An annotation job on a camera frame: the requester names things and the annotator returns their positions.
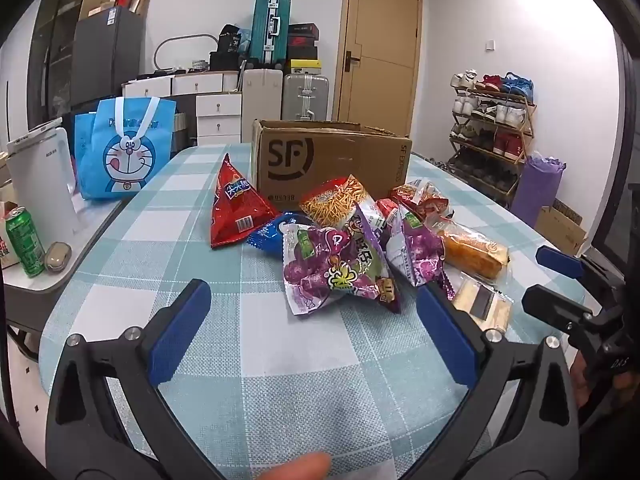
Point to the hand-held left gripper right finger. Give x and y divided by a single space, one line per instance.
445 332

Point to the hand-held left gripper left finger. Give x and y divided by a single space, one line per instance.
180 327

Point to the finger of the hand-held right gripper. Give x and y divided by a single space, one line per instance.
560 259
550 305

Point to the orange bread loaf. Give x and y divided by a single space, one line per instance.
470 250

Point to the large purple grape candy bag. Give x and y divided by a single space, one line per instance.
325 265

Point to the red spicy snack packet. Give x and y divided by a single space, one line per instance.
420 195

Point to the fried noodle stick snack bag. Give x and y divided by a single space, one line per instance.
330 202

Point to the brown cardboard box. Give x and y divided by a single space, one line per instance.
325 160

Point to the person's right hand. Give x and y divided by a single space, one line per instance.
581 380

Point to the person's left hand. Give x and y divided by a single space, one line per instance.
295 469

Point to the printed floor cardboard box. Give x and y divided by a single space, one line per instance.
560 232

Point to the clear wrapped cracker pack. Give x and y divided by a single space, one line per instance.
487 305

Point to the purple fabric bag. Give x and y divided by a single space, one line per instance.
537 187

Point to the small purple grape candy bag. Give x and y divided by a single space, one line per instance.
420 260

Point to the dark framed panel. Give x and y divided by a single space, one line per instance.
625 160

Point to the grey side table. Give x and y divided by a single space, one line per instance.
60 290

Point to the blue cookie packet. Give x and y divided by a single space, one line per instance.
265 234

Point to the wooden shoe rack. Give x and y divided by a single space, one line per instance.
525 132

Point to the red triangular snack bag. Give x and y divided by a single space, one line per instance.
235 205

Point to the small red snack packet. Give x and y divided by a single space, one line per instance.
386 208

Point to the small grey oval case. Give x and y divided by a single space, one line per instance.
57 257

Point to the group of assorted shoes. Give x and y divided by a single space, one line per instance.
500 110

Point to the green drink can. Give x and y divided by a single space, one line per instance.
25 242

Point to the blue cartoon tote bag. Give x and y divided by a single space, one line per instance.
125 155

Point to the white plastic appliance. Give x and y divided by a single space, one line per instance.
45 180

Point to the white drawer cabinet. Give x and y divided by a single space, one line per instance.
218 120

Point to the beige hard suitcase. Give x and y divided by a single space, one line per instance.
262 102

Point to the white long drawer unit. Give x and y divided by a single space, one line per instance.
190 84

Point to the silver hard suitcase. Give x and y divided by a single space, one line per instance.
305 97

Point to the black storage box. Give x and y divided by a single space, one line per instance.
227 61

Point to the tan wooden door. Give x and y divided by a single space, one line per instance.
380 45

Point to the dark grey refrigerator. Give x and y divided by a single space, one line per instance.
105 55

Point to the yellow and white shoe box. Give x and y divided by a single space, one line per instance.
305 66

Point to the black bag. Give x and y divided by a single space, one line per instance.
231 40

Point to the plain black shoe box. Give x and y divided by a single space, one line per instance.
303 53

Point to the black glass cabinet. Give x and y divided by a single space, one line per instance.
55 50

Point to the teal hard suitcase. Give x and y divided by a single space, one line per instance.
267 30

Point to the black and red shoe box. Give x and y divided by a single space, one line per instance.
302 41

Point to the black shoe box red stripe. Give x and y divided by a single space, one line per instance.
302 29

